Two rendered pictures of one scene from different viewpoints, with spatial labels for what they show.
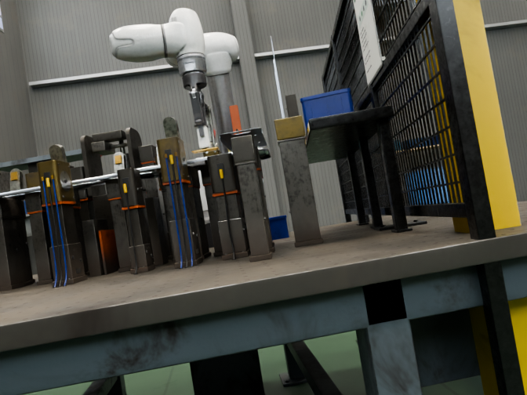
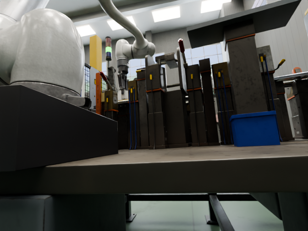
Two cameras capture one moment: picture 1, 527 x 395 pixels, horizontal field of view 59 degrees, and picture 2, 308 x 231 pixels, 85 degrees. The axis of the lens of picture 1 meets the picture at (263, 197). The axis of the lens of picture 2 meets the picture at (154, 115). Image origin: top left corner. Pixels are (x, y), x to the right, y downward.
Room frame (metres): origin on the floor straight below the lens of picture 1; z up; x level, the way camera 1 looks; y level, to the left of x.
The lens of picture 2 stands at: (2.52, 0.68, 0.72)
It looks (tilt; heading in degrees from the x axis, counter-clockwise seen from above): 10 degrees up; 196
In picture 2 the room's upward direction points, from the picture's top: 4 degrees counter-clockwise
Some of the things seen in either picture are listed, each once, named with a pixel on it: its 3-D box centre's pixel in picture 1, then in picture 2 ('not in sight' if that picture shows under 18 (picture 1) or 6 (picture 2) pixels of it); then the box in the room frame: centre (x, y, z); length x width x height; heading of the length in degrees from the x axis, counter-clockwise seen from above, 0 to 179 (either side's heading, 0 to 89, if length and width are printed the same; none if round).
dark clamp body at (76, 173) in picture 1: (88, 220); (196, 105); (1.71, 0.65, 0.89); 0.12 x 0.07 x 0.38; 177
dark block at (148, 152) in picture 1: (156, 203); (145, 107); (1.70, 0.39, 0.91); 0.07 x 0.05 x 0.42; 177
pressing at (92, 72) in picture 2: (279, 93); (95, 88); (1.45, -0.10, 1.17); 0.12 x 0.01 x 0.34; 177
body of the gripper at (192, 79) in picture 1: (195, 89); (123, 74); (1.47, 0.16, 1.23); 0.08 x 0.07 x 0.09; 177
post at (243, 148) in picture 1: (252, 197); not in sight; (1.08, 0.03, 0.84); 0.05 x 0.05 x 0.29; 87
